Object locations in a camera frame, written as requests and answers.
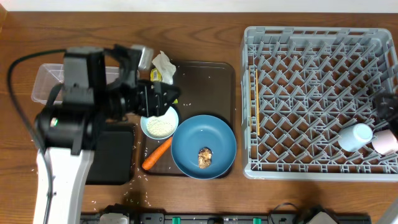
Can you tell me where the light blue plastic cup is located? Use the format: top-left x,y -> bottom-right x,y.
338,123 -> 373,152

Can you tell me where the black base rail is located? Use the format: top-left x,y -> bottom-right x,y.
80,213 -> 372,224

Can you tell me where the black waste tray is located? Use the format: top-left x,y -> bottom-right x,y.
86,125 -> 134,185

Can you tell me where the brown food scrap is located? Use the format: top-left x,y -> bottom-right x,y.
198,147 -> 213,169

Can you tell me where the dark blue plate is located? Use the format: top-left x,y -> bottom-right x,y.
171,114 -> 237,179

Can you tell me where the dark brown serving tray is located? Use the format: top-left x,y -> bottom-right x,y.
139,60 -> 235,177

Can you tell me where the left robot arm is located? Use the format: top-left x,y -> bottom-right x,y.
34,45 -> 181,223

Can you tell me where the white paper napkin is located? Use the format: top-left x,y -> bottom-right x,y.
152,51 -> 177,77

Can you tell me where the orange carrot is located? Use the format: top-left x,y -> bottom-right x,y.
142,137 -> 172,170

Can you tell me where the pink plastic cup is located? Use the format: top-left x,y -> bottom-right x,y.
371,129 -> 397,156

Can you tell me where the wooden chopstick in rack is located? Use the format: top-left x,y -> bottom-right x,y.
255,69 -> 260,136
248,67 -> 252,132

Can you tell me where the clear plastic waste bin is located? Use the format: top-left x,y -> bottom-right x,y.
31,63 -> 132,105

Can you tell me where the grey plastic dishwasher rack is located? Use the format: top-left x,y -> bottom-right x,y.
240,26 -> 397,182

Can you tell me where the light blue rice bowl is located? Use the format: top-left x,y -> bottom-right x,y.
141,107 -> 179,140

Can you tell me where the yellow snack wrapper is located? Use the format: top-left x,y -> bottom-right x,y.
150,68 -> 174,85

